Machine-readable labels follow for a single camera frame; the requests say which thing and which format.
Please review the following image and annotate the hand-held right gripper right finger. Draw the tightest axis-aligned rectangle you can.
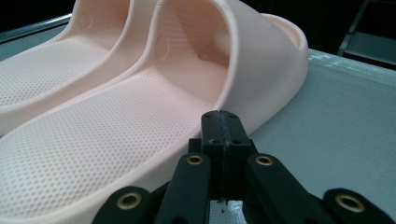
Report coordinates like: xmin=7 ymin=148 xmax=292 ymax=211
xmin=221 ymin=111 xmax=260 ymax=201

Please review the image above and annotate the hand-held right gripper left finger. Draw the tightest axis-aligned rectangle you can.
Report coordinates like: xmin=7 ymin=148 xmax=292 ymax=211
xmin=188 ymin=109 xmax=226 ymax=201

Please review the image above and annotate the two-tier metal shoe rack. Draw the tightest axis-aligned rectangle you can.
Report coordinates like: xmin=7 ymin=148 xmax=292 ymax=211
xmin=0 ymin=13 xmax=396 ymax=224

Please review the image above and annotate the pink foam slipper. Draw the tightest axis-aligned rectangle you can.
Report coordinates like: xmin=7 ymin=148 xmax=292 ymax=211
xmin=0 ymin=0 xmax=310 ymax=224
xmin=0 ymin=0 xmax=163 ymax=138

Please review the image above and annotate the grey metal stand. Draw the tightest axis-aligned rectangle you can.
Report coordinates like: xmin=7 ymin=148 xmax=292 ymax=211
xmin=336 ymin=0 xmax=396 ymax=68

